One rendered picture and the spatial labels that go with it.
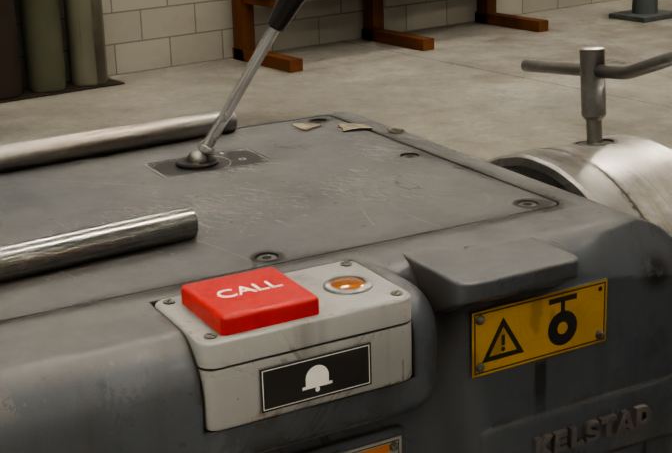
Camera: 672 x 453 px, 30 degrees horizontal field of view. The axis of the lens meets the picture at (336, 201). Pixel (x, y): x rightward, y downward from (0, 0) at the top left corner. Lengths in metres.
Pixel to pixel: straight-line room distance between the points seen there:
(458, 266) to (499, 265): 0.03
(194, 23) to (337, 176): 7.52
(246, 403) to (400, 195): 0.28
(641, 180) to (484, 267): 0.33
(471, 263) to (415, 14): 8.80
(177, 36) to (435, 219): 7.59
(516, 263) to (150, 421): 0.25
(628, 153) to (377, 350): 0.46
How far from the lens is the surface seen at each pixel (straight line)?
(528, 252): 0.80
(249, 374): 0.69
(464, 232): 0.84
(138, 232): 0.81
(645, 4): 10.01
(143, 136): 1.08
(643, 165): 1.10
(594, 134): 1.15
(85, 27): 7.81
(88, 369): 0.67
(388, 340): 0.73
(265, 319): 0.69
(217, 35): 8.57
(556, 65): 1.18
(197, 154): 1.02
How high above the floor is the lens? 1.52
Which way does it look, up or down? 17 degrees down
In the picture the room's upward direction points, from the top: 2 degrees counter-clockwise
